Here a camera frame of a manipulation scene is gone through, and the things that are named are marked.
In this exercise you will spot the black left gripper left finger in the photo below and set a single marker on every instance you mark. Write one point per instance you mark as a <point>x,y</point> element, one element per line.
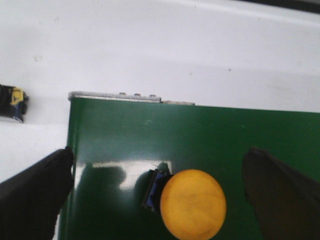
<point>30,201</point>

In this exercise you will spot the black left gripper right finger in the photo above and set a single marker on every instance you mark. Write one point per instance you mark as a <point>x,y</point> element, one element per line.
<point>286,203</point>

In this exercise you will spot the green conveyor belt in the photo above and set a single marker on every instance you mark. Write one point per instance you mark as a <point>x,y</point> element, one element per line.
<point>117,144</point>

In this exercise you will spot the button switch lying on table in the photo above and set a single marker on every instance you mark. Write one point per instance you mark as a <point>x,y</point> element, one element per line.
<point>13,102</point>

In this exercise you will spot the aluminium conveyor frame rail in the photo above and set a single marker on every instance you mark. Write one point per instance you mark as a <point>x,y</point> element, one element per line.
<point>122,96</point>

